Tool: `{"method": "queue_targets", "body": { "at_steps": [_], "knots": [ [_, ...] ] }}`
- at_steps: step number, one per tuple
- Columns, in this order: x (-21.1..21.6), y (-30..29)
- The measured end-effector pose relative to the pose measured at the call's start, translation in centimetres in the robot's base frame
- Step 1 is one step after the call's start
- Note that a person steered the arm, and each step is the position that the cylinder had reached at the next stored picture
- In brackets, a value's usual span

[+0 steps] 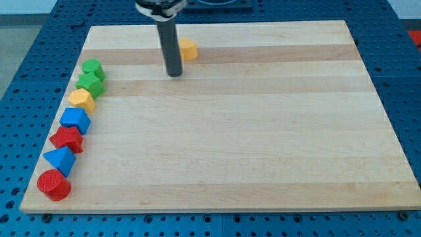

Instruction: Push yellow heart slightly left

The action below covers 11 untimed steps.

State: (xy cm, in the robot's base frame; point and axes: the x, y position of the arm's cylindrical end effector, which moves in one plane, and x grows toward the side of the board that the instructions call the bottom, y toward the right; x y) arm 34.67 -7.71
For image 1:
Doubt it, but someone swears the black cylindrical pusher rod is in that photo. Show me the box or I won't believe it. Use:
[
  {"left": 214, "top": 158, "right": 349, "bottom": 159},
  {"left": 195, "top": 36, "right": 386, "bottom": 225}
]
[{"left": 156, "top": 17, "right": 183, "bottom": 77}]

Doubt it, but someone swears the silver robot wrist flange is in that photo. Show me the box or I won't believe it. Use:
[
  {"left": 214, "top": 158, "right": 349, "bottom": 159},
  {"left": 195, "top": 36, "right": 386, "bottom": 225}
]
[{"left": 135, "top": 0, "right": 188, "bottom": 18}]

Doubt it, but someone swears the yellow heart block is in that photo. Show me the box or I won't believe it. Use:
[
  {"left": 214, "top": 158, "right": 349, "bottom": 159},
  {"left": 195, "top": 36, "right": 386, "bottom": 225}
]
[{"left": 179, "top": 38, "right": 198, "bottom": 61}]

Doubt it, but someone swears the green cylinder block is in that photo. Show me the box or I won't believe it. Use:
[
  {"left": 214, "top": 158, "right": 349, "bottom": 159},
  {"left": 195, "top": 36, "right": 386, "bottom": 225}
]
[{"left": 82, "top": 59, "right": 105, "bottom": 82}]

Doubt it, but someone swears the green star block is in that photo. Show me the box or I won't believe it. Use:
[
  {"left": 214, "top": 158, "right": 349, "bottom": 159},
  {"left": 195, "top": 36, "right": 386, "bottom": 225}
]
[{"left": 76, "top": 72, "right": 105, "bottom": 100}]

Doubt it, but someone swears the yellow hexagon block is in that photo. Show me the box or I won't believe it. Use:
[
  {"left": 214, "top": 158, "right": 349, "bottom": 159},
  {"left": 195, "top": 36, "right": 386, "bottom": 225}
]
[{"left": 68, "top": 88, "right": 95, "bottom": 114}]

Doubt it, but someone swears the blue cube block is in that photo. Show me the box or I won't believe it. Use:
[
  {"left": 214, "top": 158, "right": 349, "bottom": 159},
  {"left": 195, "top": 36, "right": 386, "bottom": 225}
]
[{"left": 59, "top": 107, "right": 91, "bottom": 135}]

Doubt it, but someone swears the light wooden board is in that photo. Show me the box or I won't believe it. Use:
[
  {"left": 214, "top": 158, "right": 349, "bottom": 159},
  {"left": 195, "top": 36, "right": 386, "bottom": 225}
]
[{"left": 20, "top": 20, "right": 420, "bottom": 214}]

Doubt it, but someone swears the red star block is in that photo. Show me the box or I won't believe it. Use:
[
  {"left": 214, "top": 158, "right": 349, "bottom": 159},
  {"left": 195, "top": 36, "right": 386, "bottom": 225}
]
[{"left": 49, "top": 126, "right": 84, "bottom": 153}]

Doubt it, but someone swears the blue triangle block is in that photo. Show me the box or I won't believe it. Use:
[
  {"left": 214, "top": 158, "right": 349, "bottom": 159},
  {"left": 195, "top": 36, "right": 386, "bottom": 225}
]
[{"left": 43, "top": 146, "right": 76, "bottom": 178}]

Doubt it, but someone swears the red cylinder block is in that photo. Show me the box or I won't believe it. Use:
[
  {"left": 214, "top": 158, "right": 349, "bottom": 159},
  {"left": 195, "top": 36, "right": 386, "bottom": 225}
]
[{"left": 36, "top": 169, "right": 72, "bottom": 201}]

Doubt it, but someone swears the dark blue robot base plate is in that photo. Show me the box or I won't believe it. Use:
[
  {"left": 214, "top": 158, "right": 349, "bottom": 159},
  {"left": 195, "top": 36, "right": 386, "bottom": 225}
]
[{"left": 184, "top": 0, "right": 255, "bottom": 12}]

